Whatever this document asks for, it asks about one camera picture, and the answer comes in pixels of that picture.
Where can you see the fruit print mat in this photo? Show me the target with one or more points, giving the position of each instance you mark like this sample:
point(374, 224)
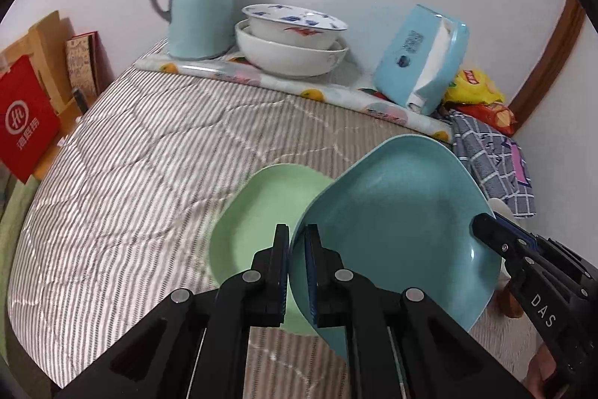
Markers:
point(327, 93)

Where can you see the red paper bag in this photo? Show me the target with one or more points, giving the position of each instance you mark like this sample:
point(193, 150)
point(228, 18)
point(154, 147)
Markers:
point(25, 118)

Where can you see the wooden door frame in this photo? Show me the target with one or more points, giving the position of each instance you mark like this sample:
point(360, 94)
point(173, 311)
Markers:
point(551, 57)

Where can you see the blue checked cloth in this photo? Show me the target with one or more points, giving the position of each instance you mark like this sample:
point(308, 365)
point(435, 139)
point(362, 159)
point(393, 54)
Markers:
point(490, 160)

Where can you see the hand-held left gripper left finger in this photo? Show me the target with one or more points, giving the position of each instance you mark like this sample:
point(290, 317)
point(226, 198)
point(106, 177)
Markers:
point(282, 273)

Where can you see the green plate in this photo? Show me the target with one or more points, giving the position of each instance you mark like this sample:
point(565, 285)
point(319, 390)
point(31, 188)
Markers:
point(261, 216)

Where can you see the blue tissue box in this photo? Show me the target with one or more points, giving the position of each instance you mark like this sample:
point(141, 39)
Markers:
point(411, 53)

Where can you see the teal plate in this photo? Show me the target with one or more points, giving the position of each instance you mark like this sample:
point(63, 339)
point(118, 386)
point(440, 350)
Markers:
point(397, 216)

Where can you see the striped grey blanket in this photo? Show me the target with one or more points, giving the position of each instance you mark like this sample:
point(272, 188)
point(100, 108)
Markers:
point(140, 170)

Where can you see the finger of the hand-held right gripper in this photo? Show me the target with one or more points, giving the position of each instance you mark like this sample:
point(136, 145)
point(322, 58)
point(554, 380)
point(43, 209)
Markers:
point(511, 228)
point(537, 301)

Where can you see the person's right hand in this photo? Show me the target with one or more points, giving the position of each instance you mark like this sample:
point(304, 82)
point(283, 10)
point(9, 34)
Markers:
point(542, 373)

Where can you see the cardboard box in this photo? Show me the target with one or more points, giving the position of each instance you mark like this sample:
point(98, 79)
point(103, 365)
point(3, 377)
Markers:
point(46, 48)

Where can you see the flower patterned bowl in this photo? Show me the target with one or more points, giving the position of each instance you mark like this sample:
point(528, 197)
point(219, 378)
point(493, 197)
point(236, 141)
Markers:
point(289, 29)

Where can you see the small black object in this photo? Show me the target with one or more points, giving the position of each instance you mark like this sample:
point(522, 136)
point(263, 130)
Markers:
point(78, 99)

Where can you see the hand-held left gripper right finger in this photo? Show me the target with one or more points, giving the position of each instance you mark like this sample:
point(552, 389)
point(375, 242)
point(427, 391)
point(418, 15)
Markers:
point(310, 277)

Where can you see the large white bowl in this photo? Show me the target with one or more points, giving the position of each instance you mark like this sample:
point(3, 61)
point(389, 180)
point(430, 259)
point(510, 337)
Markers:
point(280, 60)

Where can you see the yellow snack bag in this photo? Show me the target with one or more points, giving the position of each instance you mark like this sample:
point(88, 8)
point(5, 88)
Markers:
point(472, 88)

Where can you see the patterned book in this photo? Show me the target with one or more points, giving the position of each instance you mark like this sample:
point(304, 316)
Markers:
point(82, 62)

